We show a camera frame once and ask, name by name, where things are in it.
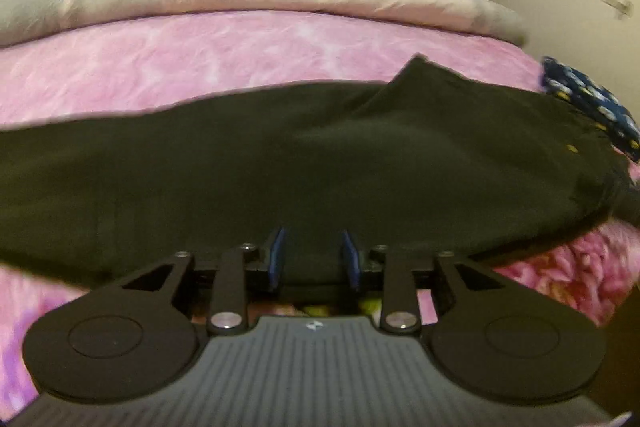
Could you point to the black pants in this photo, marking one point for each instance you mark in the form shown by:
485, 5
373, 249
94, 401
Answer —
300, 167

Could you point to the clear wall hook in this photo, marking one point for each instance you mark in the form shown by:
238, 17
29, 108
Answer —
617, 3

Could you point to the navy printed cloth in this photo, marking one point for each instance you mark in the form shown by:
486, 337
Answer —
595, 102

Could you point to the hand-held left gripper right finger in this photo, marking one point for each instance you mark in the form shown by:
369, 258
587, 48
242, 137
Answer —
351, 259

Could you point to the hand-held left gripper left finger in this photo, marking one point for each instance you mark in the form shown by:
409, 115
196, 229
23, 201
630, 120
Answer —
277, 257

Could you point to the pink floral blanket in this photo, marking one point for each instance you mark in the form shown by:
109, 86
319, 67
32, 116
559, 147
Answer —
200, 57

